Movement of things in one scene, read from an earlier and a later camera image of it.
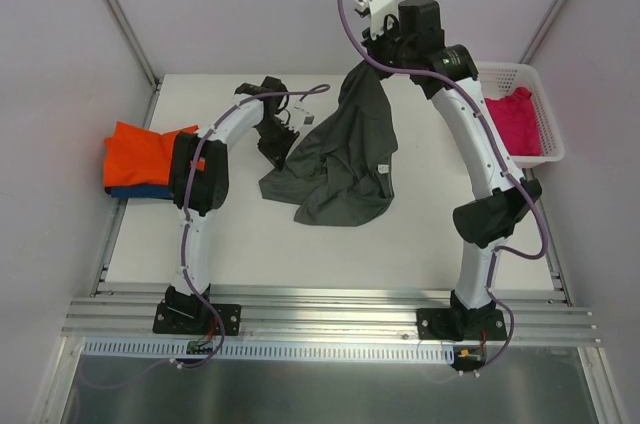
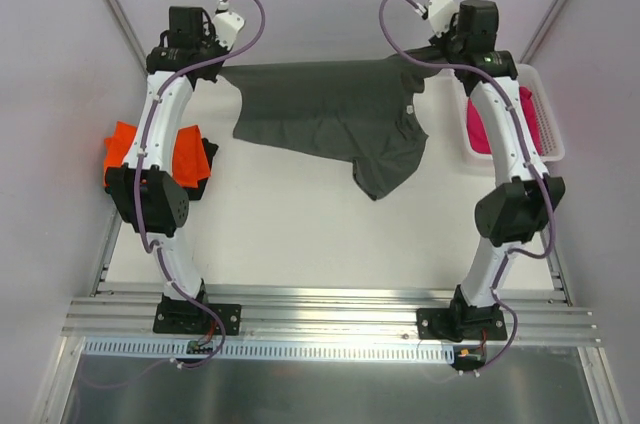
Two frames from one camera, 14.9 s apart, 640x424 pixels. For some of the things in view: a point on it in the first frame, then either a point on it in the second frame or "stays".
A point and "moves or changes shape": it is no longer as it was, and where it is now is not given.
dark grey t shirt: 342,171 moves or changes shape
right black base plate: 461,323 stays
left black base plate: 194,318 stays
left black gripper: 273,132 -> 210,69
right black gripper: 375,55 -> 420,54
